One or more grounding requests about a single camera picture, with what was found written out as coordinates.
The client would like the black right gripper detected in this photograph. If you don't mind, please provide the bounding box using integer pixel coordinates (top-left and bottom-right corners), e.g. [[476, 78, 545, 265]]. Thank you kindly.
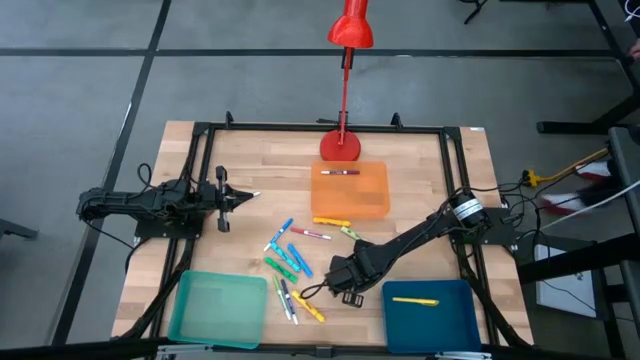
[[327, 240, 386, 308]]

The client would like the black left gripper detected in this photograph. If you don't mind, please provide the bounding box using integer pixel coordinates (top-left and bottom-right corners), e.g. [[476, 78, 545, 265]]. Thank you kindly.
[[197, 165, 256, 234]]

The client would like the blue highlighter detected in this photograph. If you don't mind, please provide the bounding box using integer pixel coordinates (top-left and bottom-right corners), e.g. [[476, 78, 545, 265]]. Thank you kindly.
[[286, 242, 314, 279]]

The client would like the yellow Sharpie highlighter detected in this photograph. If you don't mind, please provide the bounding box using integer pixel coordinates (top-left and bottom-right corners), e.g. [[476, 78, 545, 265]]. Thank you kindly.
[[291, 289, 327, 324], [312, 216, 352, 228]]

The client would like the red thin dry-erase marker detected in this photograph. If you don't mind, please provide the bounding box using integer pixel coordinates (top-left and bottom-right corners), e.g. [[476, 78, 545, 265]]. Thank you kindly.
[[289, 226, 333, 241]]

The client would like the teal Sharpie highlighter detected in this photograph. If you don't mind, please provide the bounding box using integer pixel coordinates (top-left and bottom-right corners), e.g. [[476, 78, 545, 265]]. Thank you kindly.
[[269, 241, 302, 274]]

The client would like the green Sharpie highlighter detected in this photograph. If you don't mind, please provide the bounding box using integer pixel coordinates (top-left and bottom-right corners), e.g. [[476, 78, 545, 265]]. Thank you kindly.
[[263, 256, 299, 284]]

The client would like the green thin dry-erase marker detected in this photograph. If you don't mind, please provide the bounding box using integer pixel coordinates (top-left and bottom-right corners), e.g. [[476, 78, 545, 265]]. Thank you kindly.
[[272, 275, 293, 321]]

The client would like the slim yellow highlighter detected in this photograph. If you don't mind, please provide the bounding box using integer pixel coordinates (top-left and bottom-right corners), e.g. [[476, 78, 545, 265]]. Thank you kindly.
[[391, 296, 441, 307]]

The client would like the orange translucent plastic bin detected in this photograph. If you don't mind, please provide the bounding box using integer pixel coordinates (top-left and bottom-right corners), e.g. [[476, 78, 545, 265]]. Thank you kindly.
[[309, 159, 391, 221]]

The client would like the dark blue plastic bin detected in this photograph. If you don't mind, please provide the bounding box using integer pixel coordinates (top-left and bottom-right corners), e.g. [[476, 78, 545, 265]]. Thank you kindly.
[[381, 278, 484, 355]]

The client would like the teal translucent plastic bin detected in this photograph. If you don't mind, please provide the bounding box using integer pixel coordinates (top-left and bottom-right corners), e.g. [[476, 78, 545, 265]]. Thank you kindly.
[[166, 269, 270, 350]]

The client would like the red desk lamp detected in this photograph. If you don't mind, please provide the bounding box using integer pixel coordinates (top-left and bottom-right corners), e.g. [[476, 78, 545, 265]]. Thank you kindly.
[[319, 0, 375, 163]]

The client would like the white floor box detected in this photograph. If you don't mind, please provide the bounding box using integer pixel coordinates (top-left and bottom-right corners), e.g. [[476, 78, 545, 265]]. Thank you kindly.
[[533, 243, 601, 320]]

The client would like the black rig crossbar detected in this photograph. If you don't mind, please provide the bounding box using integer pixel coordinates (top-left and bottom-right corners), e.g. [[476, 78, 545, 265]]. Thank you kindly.
[[0, 337, 640, 360]]

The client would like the dark chair base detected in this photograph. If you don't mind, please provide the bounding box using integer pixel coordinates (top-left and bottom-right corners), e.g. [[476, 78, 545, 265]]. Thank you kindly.
[[0, 217, 40, 242]]

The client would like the person's shoe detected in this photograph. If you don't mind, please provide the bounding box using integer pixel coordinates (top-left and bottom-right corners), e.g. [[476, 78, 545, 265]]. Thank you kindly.
[[541, 192, 594, 217], [574, 159, 615, 182]]

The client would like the black rig beam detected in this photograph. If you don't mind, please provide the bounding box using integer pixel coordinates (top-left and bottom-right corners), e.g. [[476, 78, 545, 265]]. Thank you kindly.
[[516, 233, 640, 285]]

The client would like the person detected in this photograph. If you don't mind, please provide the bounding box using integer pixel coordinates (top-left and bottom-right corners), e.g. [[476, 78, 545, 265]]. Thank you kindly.
[[541, 39, 640, 217]]

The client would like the black stand leg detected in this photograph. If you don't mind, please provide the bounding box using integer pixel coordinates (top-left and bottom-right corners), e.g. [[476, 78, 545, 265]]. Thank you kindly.
[[458, 0, 490, 25]]

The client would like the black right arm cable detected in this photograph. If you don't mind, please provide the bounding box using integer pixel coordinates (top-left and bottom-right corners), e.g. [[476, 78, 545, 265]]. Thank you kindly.
[[299, 280, 332, 301]]

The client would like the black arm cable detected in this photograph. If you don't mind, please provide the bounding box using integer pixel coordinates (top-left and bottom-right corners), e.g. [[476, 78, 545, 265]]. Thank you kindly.
[[136, 162, 154, 189], [299, 280, 332, 301]]

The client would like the black aluminium table frame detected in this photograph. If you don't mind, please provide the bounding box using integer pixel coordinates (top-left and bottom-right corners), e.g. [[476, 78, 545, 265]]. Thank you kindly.
[[112, 110, 534, 351]]

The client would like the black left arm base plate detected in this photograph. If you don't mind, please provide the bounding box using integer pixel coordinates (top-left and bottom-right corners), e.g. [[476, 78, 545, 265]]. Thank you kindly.
[[133, 199, 205, 240]]

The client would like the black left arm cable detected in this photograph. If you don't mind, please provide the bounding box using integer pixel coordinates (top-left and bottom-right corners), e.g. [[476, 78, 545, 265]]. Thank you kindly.
[[136, 162, 154, 189]]

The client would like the silver aluminium bracket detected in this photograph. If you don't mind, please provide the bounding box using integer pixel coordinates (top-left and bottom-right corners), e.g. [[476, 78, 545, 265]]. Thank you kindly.
[[433, 351, 494, 360], [156, 343, 214, 360]]

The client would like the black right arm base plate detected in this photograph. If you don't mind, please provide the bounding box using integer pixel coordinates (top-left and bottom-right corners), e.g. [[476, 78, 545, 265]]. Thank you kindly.
[[482, 207, 517, 246]]

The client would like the yellow extension cord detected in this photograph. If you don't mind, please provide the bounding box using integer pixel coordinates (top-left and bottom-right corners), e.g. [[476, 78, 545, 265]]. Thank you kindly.
[[522, 148, 611, 189]]

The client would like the white cable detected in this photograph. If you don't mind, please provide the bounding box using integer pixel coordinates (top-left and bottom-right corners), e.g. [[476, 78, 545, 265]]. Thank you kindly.
[[541, 179, 640, 230]]

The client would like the black neighbouring desk frame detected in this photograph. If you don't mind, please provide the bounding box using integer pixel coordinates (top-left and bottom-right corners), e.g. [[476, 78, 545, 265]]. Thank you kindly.
[[537, 0, 640, 136]]

